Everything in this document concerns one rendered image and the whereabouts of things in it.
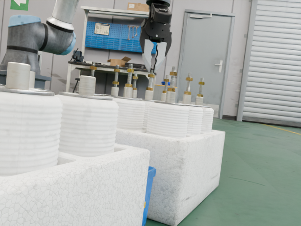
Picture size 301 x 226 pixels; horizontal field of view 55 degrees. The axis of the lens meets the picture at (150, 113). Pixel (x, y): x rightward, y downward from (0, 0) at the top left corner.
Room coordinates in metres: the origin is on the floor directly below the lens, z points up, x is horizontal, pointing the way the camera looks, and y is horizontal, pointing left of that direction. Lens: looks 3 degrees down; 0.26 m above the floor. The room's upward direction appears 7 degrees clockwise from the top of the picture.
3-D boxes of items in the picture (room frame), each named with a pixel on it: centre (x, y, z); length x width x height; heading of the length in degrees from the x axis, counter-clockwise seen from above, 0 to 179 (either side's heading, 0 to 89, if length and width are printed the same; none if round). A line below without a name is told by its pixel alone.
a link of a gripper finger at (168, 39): (0.85, -0.01, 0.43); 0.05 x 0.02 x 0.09; 103
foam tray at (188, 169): (0.84, 0.01, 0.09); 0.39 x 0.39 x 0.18; 64
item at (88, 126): (0.41, 0.09, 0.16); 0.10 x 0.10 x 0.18
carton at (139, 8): (5.79, 0.43, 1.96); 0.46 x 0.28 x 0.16; 81
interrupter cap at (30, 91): (0.31, 0.14, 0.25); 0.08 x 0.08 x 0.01
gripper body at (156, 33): (0.87, 0.02, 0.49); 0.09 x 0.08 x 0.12; 13
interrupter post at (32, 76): (0.46, 0.20, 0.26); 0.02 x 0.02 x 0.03
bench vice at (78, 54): (5.37, 1.45, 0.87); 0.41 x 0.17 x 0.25; 175
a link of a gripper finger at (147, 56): (0.86, 0.03, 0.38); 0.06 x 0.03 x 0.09; 13
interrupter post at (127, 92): (0.74, 0.06, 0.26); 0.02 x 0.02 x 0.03
